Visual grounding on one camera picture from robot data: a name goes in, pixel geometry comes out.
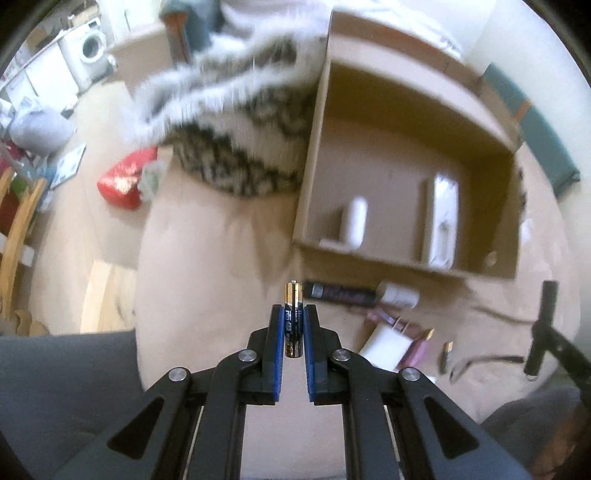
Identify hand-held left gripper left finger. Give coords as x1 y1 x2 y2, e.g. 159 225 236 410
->
51 304 284 480

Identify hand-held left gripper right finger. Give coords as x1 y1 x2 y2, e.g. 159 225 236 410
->
305 304 532 480

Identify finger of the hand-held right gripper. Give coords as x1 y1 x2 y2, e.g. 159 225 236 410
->
524 279 591 398

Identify blue and gold battery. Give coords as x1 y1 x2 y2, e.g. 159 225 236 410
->
285 280 304 359

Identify white charger plug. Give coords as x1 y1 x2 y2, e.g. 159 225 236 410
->
358 320 416 374

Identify black cosmetic tube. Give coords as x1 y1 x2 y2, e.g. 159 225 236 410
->
305 281 382 308

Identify small white bottle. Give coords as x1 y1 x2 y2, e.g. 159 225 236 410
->
376 281 421 309

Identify pink pouch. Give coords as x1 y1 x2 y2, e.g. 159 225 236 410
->
404 329 437 370

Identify cardboard box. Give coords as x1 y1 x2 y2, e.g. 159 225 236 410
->
292 9 527 280

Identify person's right leg grey trousers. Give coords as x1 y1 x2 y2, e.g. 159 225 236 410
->
480 387 591 480

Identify white earbud case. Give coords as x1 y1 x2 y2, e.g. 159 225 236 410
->
339 196 369 250

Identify tall white packet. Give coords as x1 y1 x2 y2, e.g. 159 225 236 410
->
421 173 460 271

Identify light wooden board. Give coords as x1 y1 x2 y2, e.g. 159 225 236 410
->
81 261 139 333

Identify fluffy black and white blanket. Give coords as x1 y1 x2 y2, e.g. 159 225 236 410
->
124 0 333 199

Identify pale crumpled cloth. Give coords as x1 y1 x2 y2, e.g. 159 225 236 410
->
141 159 167 201

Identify red bag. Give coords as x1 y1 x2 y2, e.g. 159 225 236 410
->
97 148 160 210

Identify wooden chair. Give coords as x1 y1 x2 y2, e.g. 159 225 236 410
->
0 166 49 335

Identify magazine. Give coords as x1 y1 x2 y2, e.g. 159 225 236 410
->
48 143 88 190

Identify grey plastic bag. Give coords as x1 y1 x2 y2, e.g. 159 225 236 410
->
9 108 77 155

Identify teal garment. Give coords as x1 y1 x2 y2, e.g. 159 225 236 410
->
159 0 222 51

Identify white washing machine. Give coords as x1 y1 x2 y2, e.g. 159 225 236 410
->
62 18 114 90

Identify white cabinet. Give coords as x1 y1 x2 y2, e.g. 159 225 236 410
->
25 46 79 100

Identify black cable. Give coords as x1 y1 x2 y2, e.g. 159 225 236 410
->
450 353 525 384

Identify dark wooden post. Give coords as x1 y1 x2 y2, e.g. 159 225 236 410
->
166 14 192 65

